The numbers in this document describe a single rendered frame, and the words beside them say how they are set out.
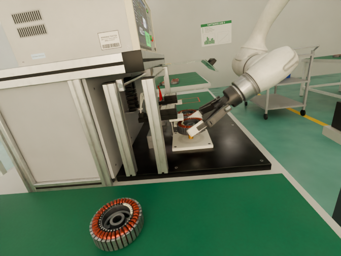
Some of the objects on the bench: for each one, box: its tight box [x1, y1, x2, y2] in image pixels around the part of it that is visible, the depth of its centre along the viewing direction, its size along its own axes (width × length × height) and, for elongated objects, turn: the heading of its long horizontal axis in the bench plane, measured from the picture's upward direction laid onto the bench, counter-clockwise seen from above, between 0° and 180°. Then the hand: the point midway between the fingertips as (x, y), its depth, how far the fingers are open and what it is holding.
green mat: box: [158, 91, 215, 111], centre depth 144 cm, size 94×61×1 cm, turn 105°
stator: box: [89, 198, 144, 251], centre depth 39 cm, size 11×11×4 cm
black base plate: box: [116, 109, 271, 182], centre depth 82 cm, size 47×64×2 cm
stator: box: [178, 109, 197, 119], centre depth 92 cm, size 11×11×4 cm
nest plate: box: [172, 129, 213, 151], centre depth 70 cm, size 15×15×1 cm
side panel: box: [0, 79, 115, 193], centre depth 50 cm, size 28×3×32 cm, turn 105°
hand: (191, 125), depth 68 cm, fingers closed on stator, 11 cm apart
